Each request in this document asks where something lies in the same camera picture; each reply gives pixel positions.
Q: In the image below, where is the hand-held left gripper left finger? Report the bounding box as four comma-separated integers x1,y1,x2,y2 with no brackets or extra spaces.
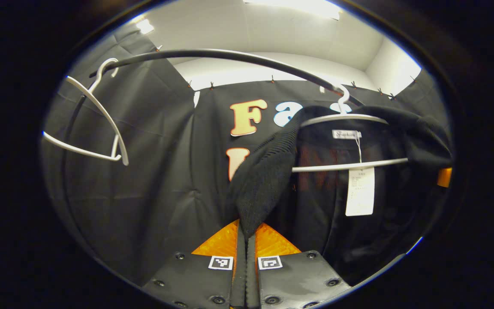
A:
141,219,247,309

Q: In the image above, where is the large ceiling light panel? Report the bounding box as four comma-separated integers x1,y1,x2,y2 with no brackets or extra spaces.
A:
243,0,343,20

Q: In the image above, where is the small ceiling light panel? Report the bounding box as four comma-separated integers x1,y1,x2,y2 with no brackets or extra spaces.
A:
136,19,156,35

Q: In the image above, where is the black jacket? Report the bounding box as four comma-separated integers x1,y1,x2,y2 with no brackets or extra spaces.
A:
226,104,453,286

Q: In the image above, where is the black clothes rack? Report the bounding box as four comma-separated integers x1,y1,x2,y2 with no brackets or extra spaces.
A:
60,48,365,258

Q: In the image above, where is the white empty hanger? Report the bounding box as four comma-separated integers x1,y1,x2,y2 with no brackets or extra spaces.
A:
41,58,130,167

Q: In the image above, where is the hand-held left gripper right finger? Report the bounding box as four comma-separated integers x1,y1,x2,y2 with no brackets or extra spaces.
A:
246,222,353,309

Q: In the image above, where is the black backdrop cloth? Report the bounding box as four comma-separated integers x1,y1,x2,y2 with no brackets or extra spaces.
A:
41,30,453,286

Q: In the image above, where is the white hanger with bar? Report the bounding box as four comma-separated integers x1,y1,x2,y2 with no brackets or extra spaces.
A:
292,84,410,173

